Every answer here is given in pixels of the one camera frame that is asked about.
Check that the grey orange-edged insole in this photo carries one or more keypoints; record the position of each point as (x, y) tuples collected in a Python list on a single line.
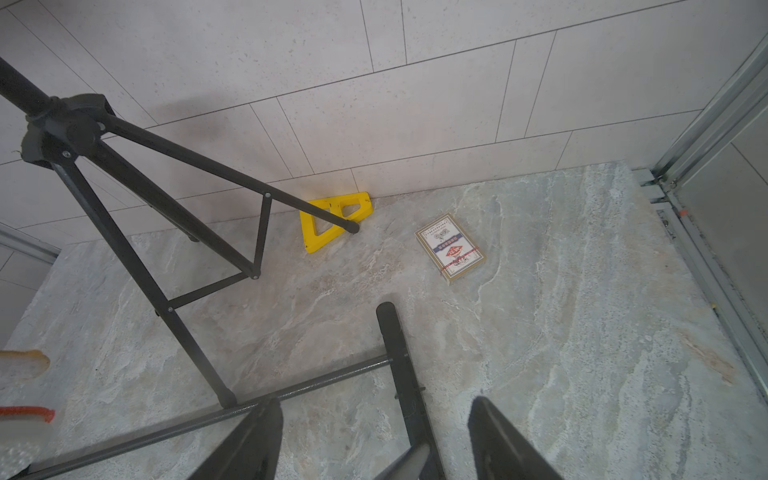
[(26, 424)]

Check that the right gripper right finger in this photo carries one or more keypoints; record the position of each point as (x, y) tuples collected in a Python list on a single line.
[(499, 450)]

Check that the beige yellow-edged insole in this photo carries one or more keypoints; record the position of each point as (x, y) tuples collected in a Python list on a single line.
[(21, 366)]

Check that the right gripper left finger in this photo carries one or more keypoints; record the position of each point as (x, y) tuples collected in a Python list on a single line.
[(251, 450)]

